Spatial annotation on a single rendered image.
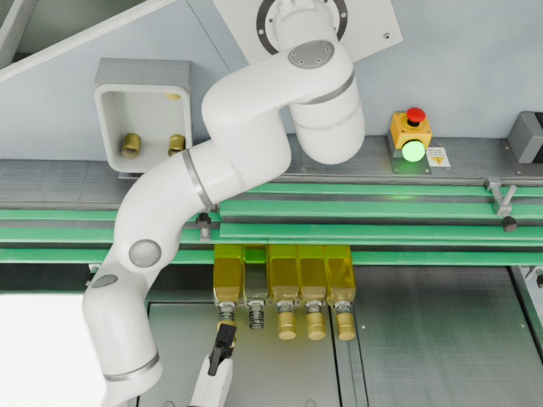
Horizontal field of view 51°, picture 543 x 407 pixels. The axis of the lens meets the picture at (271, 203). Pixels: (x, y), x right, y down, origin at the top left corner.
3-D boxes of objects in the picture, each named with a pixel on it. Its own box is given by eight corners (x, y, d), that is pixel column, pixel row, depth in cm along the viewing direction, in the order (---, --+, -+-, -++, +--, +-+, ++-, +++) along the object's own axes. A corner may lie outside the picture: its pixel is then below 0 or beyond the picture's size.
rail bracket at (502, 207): (479, 182, 122) (498, 232, 113) (491, 158, 116) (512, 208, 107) (498, 183, 122) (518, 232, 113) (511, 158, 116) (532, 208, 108)
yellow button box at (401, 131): (386, 134, 127) (392, 157, 122) (393, 108, 121) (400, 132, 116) (417, 135, 127) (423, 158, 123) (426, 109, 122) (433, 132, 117)
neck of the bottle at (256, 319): (248, 308, 115) (248, 329, 112) (248, 300, 113) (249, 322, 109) (263, 308, 115) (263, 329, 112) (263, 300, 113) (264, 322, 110)
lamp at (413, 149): (399, 154, 121) (401, 164, 119) (404, 138, 118) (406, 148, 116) (419, 154, 122) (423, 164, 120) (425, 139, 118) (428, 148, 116)
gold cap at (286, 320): (276, 320, 114) (277, 340, 111) (277, 311, 111) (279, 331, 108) (294, 320, 114) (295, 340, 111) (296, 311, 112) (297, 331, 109)
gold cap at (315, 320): (305, 320, 115) (306, 340, 112) (307, 311, 112) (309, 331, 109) (322, 320, 115) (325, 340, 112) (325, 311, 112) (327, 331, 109)
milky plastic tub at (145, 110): (115, 144, 126) (110, 173, 120) (98, 57, 109) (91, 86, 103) (195, 145, 127) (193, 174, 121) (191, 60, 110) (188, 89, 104)
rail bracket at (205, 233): (199, 211, 124) (196, 258, 116) (196, 156, 111) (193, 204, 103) (213, 211, 124) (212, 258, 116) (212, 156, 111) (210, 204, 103)
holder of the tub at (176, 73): (119, 160, 130) (115, 185, 125) (100, 57, 109) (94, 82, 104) (195, 161, 131) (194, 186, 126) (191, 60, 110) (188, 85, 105)
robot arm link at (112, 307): (209, 352, 80) (209, 309, 95) (169, 210, 75) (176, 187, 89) (94, 381, 79) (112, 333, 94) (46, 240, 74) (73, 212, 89)
